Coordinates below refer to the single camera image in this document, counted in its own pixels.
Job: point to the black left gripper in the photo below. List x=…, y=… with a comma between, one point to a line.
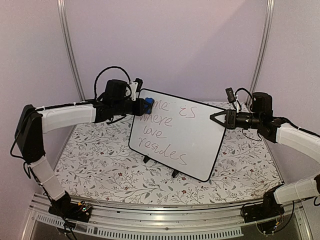
x=140, y=109

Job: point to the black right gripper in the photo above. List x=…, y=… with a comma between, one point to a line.
x=230, y=121

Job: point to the blue whiteboard eraser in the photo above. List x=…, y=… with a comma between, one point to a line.
x=148, y=102

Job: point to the small black-framed whiteboard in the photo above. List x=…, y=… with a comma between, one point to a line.
x=178, y=134

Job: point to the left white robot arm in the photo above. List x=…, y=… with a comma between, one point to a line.
x=35, y=122

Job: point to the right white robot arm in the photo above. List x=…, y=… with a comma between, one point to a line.
x=277, y=130

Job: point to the floral patterned table mat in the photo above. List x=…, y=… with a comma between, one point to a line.
x=97, y=163

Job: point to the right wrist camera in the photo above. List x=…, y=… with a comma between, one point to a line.
x=230, y=95

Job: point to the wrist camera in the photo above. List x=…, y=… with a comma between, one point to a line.
x=139, y=82
x=230, y=95

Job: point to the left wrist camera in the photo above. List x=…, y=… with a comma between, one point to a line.
x=139, y=82

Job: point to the right aluminium corner post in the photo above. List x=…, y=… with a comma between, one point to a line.
x=270, y=4

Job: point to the aluminium corner post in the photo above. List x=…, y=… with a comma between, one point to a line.
x=61, y=7
x=270, y=4

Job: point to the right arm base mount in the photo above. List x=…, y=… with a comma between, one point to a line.
x=268, y=208

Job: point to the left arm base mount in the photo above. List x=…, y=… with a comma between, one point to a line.
x=66, y=209

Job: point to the left aluminium corner post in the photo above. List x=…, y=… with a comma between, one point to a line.
x=61, y=7

